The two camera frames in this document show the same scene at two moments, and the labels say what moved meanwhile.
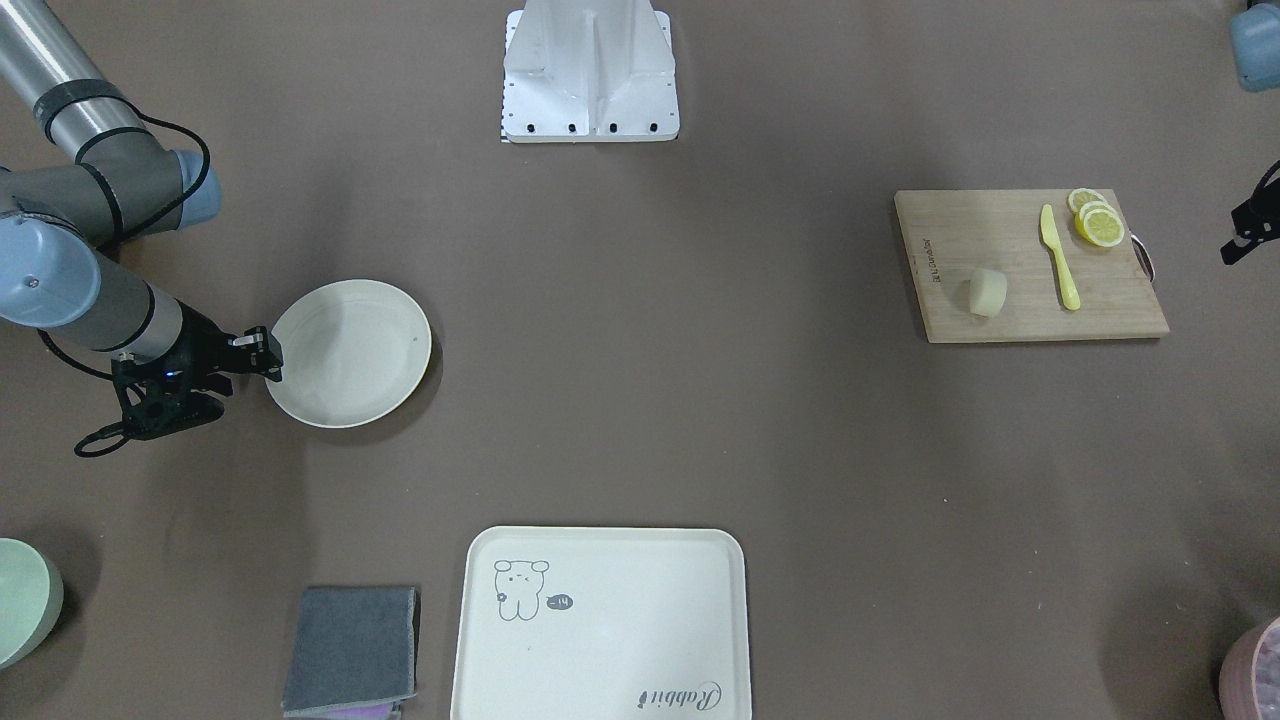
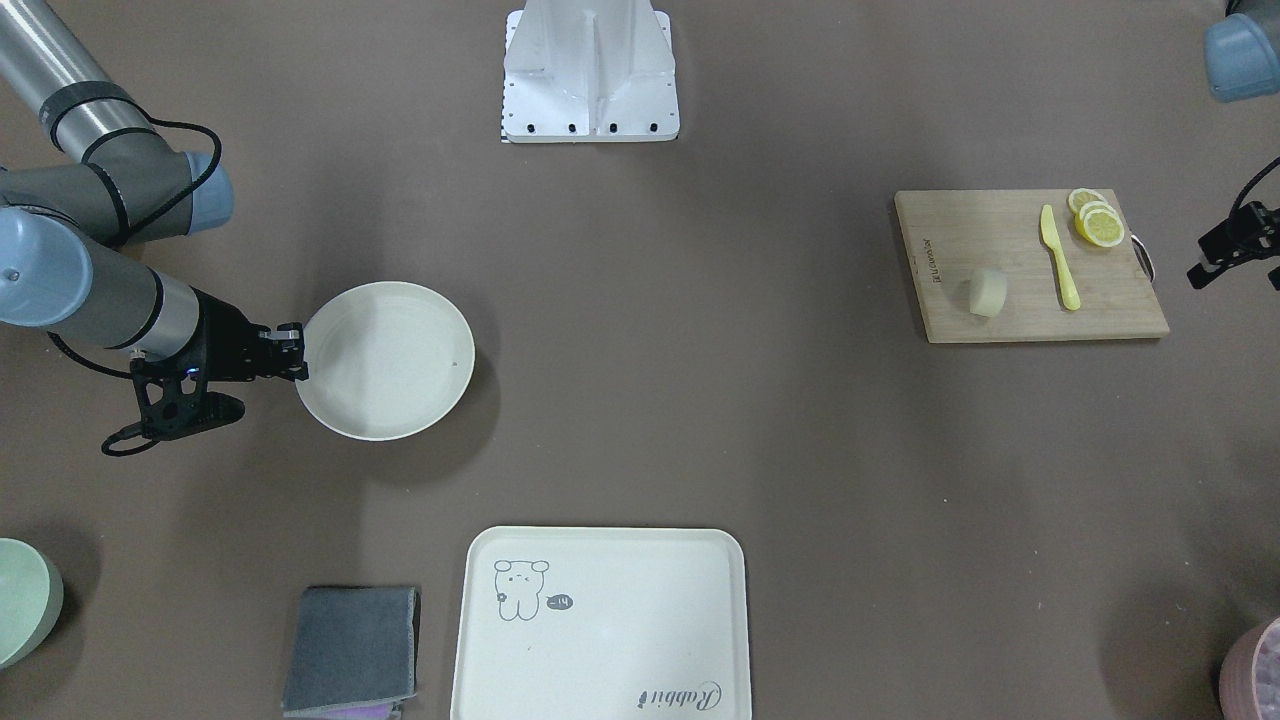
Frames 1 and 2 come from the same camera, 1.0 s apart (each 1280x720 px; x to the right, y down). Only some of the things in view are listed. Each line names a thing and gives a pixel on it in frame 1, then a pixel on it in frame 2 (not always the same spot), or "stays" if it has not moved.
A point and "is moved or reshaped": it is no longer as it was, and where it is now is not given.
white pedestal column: x=589 y=71 stays
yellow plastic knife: x=1050 y=238 stays
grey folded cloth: x=353 y=649 stays
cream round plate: x=352 y=353 is moved or reshaped
